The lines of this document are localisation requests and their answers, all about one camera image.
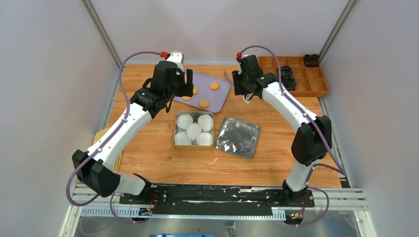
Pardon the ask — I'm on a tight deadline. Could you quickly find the metal tongs grey handle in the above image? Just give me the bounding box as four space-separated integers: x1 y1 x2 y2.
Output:
224 71 250 104

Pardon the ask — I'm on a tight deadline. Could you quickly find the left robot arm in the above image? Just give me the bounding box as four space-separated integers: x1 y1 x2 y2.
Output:
72 61 193 204

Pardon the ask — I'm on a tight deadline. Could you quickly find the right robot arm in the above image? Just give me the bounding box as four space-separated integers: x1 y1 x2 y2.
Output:
232 53 332 206

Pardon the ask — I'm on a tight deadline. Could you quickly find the rolled green blue tie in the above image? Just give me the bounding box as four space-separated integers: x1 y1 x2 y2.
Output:
280 66 293 78

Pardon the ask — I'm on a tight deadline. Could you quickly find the lavender plastic tray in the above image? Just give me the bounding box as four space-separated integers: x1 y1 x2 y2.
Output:
174 72 231 113

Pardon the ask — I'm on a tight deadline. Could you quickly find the rolled dark tie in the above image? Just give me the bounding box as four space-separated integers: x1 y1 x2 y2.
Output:
281 77 297 91

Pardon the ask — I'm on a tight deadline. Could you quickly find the white paper cup top-left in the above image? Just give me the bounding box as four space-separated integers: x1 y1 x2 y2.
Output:
176 114 194 130

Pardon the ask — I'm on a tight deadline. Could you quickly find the white paper cup top-right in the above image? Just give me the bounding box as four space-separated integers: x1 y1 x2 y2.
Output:
198 114 213 132

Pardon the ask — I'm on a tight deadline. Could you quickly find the white paper cup centre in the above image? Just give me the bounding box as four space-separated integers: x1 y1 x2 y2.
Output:
186 123 202 140

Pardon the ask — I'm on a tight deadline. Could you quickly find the gold cookie tin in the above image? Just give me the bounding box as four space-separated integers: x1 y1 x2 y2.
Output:
172 112 214 151

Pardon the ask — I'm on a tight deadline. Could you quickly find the silver tin lid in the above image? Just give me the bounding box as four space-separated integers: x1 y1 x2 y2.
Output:
214 117 260 159

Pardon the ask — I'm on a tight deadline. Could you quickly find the white paper cup bottom-left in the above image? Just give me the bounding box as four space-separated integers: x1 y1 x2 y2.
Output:
174 131 192 146

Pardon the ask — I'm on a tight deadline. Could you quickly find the wooden compartment tray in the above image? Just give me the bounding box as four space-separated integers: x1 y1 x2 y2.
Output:
278 56 329 97

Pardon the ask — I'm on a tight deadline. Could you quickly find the rolled dark tie corner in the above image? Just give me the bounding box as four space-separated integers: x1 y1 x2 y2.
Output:
303 54 320 67

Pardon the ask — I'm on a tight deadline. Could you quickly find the white paper cup bottom-right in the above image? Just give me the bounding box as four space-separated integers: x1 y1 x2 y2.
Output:
196 132 213 146

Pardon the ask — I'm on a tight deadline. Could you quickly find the aluminium frame rail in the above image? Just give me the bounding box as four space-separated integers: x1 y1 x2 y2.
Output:
81 0 122 67

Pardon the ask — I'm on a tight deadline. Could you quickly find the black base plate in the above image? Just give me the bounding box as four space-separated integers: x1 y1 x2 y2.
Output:
119 184 315 217

